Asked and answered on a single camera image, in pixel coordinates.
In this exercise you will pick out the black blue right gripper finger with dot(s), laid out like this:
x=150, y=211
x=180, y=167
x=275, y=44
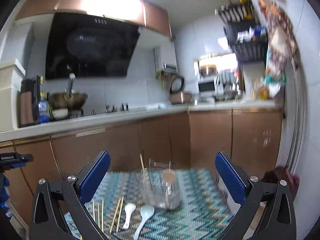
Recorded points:
x=278, y=220

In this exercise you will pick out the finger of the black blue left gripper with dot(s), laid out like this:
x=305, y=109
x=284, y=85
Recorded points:
x=48, y=222

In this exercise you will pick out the white ceramic spoon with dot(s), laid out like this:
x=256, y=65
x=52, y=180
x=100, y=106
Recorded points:
x=129, y=210

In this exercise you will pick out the clear wire utensil holder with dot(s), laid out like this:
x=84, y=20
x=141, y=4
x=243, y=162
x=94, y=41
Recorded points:
x=161, y=189

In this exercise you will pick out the light blue ceramic spoon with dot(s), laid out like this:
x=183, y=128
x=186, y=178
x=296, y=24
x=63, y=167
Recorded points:
x=146, y=212

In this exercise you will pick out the blue white gloved hand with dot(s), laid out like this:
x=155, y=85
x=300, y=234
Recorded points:
x=5, y=201

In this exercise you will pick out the brown thermos jug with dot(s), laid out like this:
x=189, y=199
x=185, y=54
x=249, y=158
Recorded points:
x=28, y=103

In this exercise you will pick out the blue label bottle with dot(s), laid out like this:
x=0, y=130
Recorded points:
x=43, y=103

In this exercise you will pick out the white small bowl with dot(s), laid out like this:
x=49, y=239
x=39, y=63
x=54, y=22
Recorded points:
x=60, y=114

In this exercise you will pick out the zigzag patterned table mat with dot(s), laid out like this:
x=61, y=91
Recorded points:
x=203, y=212

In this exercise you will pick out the yellow oil bottle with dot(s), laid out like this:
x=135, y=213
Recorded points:
x=261, y=91

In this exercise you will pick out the white microwave oven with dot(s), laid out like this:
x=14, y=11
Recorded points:
x=206, y=86

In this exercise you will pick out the rose gold rice cooker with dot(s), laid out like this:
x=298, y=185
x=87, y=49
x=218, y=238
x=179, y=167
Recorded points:
x=177, y=93

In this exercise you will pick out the patterned hanging cloth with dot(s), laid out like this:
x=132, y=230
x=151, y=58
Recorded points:
x=282, y=46

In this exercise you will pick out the black range hood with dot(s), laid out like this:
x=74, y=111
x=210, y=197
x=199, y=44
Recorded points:
x=89, y=46

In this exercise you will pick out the white water heater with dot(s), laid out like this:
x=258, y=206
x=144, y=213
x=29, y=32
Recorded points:
x=165, y=58

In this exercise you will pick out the metal wok with handle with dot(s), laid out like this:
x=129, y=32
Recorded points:
x=70, y=100

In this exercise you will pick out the black wall rack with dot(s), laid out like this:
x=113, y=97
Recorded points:
x=247, y=39

